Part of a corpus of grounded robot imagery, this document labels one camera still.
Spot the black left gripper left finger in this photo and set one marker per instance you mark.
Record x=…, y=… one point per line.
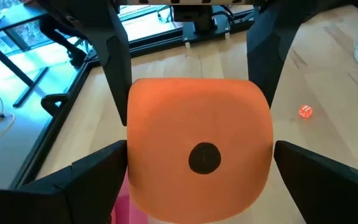
x=73, y=193

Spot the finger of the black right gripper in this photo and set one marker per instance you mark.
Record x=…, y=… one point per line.
x=113, y=46
x=272, y=40

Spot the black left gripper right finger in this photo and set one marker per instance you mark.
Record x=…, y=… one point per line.
x=328, y=193

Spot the pink plastic bin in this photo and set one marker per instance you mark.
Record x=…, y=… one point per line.
x=123, y=205

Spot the small orange die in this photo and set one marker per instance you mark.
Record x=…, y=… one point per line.
x=305, y=111

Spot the large orange foam die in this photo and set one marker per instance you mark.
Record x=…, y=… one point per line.
x=166, y=124

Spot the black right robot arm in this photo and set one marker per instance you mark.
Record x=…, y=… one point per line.
x=197, y=17

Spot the person's leg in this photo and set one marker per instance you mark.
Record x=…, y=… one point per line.
x=73, y=53

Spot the black aluminium table frame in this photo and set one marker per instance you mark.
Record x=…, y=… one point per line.
x=57, y=124

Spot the black desk frame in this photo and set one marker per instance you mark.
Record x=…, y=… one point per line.
x=5, y=60

